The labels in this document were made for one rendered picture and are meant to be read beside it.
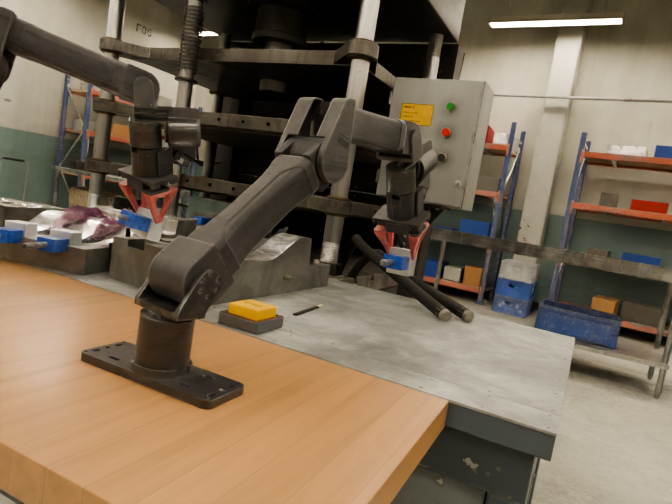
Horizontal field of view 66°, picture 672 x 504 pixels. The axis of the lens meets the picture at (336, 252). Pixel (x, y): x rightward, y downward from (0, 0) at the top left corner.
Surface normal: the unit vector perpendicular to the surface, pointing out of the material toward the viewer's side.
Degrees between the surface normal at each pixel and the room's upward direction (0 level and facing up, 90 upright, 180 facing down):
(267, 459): 0
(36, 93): 90
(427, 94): 90
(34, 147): 90
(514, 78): 90
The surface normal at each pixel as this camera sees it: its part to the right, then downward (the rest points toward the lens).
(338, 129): 0.80, 0.19
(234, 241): 0.88, 0.00
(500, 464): -0.45, 0.02
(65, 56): 0.33, 0.20
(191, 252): -0.26, -0.75
